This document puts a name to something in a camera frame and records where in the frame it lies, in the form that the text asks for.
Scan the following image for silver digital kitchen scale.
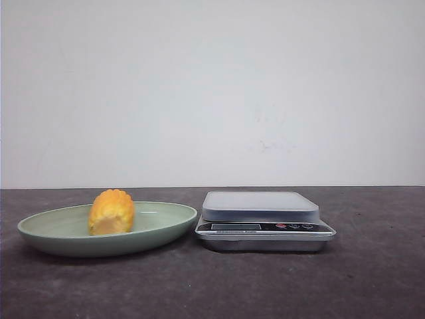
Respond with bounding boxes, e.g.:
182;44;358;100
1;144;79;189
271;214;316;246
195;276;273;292
195;191;336;252

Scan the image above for light green plate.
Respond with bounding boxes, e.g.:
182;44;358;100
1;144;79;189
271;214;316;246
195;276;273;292
17;201;197;258

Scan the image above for yellow corn cob piece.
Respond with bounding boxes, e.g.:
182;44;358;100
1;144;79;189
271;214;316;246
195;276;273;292
88;189;135;235

